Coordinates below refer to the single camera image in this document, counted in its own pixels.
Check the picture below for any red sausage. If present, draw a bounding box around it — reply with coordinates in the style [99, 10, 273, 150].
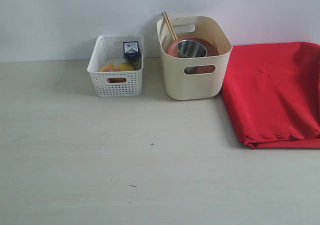
[106, 78, 127, 83]

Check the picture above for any cream plastic bin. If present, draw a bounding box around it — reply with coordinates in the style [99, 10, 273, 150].
[156, 16, 233, 100]

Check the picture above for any yellow lemon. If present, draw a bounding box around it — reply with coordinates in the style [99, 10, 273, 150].
[116, 62, 135, 72]

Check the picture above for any brown wooden plate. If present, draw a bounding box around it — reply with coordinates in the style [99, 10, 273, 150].
[167, 36, 219, 75]

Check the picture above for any orange fried chicken piece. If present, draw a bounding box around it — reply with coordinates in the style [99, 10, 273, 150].
[99, 61, 116, 72]

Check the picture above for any white perforated plastic basket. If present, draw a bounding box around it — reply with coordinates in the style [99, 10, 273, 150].
[87, 34, 144, 97]

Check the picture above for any red table cloth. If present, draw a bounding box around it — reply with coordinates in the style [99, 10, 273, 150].
[222, 41, 320, 149]

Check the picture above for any stainless steel cup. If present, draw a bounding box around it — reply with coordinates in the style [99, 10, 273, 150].
[177, 39, 208, 58]

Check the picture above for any blue white milk carton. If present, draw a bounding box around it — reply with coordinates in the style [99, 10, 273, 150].
[122, 41, 141, 66]

